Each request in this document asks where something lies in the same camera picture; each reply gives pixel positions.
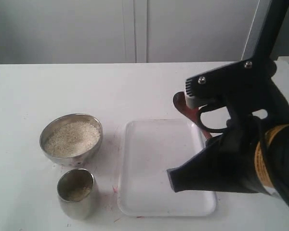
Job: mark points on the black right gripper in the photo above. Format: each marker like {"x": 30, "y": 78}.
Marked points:
{"x": 225, "y": 165}

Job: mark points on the brown wooden spoon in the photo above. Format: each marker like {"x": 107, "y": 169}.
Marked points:
{"x": 180, "y": 104}

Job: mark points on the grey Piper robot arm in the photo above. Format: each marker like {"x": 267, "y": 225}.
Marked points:
{"x": 254, "y": 159}

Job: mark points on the small steel cup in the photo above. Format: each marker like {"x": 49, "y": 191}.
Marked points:
{"x": 77, "y": 192}

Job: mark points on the steel bowl of rice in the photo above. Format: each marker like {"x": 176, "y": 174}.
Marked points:
{"x": 72, "y": 140}

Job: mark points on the white plastic tray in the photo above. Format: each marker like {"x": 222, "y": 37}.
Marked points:
{"x": 148, "y": 149}

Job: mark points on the white cabinet doors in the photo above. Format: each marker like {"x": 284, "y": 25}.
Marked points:
{"x": 128, "y": 31}

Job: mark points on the dark vertical post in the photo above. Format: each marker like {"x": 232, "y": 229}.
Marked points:
{"x": 265, "y": 27}

